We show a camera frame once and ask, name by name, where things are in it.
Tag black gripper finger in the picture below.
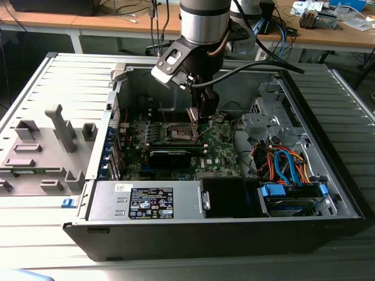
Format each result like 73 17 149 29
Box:
200 87 220 118
192 76 203 109

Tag CPU with silver top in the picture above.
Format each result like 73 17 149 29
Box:
186 106 200 122

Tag metal socket cover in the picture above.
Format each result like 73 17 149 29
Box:
195 116 215 138

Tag CPU socket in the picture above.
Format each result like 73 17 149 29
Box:
165 121 200 143

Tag green motherboard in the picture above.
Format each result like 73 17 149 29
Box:
118 112 244 181

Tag metal drive cage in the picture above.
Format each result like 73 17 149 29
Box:
241 78 311 147

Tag Nvidia graphics card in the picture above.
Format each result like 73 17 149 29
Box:
148 149 190 170

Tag black stand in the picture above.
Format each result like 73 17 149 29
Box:
260 0 277 35

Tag black plastic shroud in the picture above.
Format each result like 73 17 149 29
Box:
202 177 260 220

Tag wooden desk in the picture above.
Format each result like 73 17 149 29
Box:
0 0 375 56

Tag hard disk in blue carrier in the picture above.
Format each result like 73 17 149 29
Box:
257 181 330 218

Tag metal heat sink device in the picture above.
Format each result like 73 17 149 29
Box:
298 8 338 30

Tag black PC case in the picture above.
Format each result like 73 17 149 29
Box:
63 60 367 263

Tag silver power supply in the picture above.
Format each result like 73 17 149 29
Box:
86 180 204 222

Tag grey parts rack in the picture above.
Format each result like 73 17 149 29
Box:
0 104 97 197

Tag blue cardboard box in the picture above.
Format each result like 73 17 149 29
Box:
329 0 367 9

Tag black box on desk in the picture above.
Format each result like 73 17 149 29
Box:
8 0 97 17

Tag pale blue rounded object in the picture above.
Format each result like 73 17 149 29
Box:
0 268 55 281

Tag copper coloured hose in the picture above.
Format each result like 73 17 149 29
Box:
208 34 229 57

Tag thick black camera cable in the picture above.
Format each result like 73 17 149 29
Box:
189 60 305 88

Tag silver camera on black bracket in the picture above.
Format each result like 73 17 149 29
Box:
151 48 190 87

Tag pale grey wrist camera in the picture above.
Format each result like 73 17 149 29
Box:
230 35 257 55

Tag blue cable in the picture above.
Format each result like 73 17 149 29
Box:
277 23 292 58

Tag blue wire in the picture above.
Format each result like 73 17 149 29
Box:
274 148 304 187

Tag orange wire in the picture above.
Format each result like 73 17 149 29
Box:
251 145 312 184

